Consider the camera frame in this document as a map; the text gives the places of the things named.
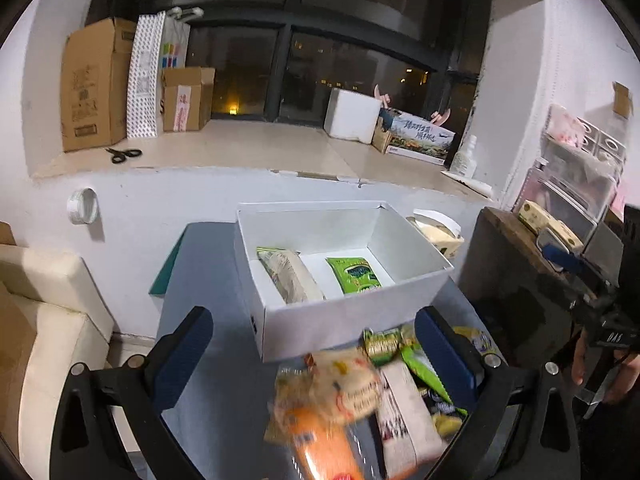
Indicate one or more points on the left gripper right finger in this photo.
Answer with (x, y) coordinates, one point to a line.
(455, 360)

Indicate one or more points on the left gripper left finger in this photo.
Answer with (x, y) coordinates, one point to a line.
(172, 361)

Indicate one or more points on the black potato chips bag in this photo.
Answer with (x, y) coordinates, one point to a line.
(446, 418)

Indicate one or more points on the green triangular snack packet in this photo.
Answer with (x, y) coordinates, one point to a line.
(382, 347)

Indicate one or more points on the beige bread snack pack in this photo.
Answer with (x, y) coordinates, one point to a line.
(290, 275)

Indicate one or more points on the yellow green-pea snack bag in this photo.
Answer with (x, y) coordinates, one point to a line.
(480, 340)

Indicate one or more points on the beige orange-edged biscuit pack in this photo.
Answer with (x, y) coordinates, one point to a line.
(408, 434)

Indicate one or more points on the right hand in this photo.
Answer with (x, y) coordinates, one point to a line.
(613, 377)

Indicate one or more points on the blue grey table cloth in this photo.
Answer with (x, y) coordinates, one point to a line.
(222, 414)

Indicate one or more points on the white storage box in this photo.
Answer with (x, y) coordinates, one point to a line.
(411, 271)

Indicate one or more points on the dark wooden side table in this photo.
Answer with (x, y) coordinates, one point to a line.
(503, 277)

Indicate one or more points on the cream sofa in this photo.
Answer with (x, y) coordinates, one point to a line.
(58, 297)

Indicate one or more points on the clear drawer organizer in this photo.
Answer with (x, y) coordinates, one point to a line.
(576, 176)

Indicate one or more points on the white tape roll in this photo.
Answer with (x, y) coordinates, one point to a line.
(82, 207)

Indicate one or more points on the white plastic bottle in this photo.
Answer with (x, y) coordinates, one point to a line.
(464, 162)

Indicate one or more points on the black scissors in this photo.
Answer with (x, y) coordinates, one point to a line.
(121, 156)

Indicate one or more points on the printed landscape carton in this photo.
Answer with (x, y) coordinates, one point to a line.
(403, 134)

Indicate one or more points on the small cardboard box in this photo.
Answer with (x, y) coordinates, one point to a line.
(187, 98)

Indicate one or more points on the white foam box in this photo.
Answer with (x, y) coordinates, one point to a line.
(351, 116)

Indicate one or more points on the large cardboard box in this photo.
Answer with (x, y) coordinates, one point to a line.
(94, 84)

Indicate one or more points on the white dotted paper bag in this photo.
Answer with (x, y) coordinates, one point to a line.
(160, 42)

